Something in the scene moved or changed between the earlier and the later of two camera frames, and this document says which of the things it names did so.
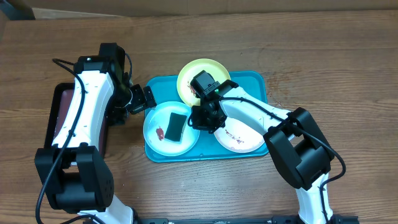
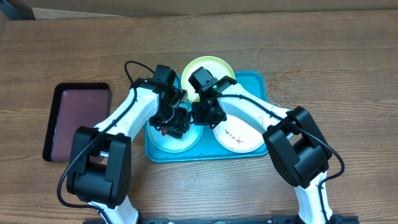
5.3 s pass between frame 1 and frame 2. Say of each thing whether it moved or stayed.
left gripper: moved
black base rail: stayed
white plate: stayed
